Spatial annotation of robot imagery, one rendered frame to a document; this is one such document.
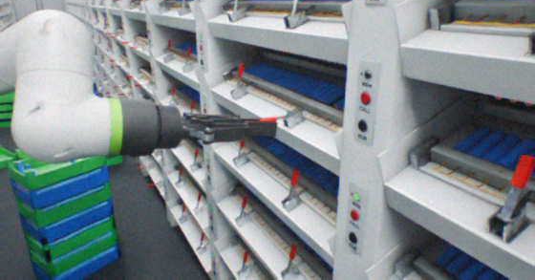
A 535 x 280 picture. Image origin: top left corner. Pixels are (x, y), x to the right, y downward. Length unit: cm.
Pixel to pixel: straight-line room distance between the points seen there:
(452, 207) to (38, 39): 60
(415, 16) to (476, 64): 11
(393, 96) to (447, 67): 9
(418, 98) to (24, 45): 57
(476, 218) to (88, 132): 52
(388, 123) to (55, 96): 46
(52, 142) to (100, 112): 8
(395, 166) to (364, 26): 21
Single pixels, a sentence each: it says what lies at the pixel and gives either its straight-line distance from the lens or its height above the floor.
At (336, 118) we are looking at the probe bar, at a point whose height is 94.
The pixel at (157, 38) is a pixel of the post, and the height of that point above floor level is 99.
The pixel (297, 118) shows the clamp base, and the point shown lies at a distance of 76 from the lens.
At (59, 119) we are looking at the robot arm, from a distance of 58.
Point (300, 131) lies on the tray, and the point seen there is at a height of 91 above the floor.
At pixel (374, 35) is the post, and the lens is 54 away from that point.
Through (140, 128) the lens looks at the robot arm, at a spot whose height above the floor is 97.
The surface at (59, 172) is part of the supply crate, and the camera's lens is 167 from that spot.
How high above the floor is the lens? 115
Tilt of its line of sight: 19 degrees down
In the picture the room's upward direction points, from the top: straight up
